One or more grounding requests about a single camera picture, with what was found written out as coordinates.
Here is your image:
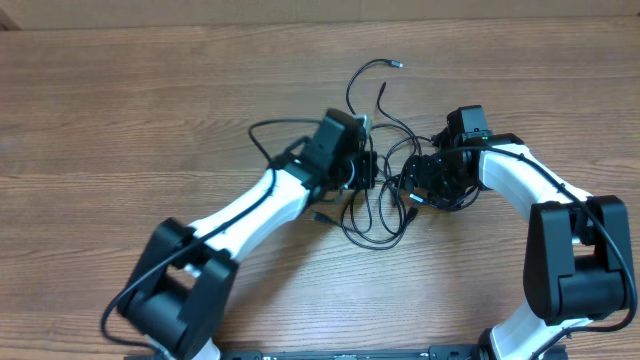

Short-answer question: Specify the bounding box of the black cable bundle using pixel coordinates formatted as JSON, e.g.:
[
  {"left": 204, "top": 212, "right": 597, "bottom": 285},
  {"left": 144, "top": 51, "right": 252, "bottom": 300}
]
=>
[{"left": 311, "top": 82, "right": 428, "bottom": 251}]

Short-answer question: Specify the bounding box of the black cable silver plug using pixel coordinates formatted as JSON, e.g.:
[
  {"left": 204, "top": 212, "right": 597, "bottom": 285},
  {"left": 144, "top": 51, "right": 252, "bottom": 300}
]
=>
[{"left": 344, "top": 58, "right": 405, "bottom": 115}]

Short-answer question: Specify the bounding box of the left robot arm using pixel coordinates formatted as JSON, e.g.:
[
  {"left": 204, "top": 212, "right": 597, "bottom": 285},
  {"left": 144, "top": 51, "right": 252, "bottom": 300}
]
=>
[{"left": 109, "top": 109, "right": 374, "bottom": 359}]

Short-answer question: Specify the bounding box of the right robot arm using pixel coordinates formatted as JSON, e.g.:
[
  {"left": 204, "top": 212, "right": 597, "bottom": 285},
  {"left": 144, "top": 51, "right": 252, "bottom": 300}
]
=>
[{"left": 399, "top": 105, "right": 639, "bottom": 360}]

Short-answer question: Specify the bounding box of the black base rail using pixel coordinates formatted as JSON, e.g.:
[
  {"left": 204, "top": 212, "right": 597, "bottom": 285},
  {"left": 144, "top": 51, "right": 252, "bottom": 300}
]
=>
[{"left": 220, "top": 345, "right": 490, "bottom": 360}]

